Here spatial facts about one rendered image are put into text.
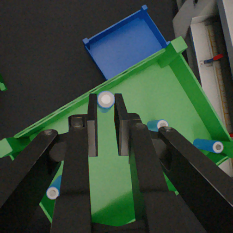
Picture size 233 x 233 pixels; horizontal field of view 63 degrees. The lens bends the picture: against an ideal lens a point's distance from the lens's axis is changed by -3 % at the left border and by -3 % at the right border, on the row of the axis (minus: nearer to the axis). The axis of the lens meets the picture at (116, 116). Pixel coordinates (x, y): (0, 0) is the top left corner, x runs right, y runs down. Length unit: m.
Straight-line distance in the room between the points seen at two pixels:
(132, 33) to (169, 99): 0.60
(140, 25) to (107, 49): 0.19
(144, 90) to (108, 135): 0.10
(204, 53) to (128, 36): 0.33
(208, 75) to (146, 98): 0.47
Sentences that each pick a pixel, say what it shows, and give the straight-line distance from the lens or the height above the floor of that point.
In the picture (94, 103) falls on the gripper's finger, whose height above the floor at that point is 0.65.
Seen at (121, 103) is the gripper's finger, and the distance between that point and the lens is 0.17.
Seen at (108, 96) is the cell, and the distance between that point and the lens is 0.19.
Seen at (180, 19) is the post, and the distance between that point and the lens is 0.92.
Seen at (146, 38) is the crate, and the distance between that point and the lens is 0.92.
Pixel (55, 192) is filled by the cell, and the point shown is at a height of 0.55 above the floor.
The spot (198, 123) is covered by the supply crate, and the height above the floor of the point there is 0.48.
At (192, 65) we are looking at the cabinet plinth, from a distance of 0.92.
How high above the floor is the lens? 0.82
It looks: 85 degrees down
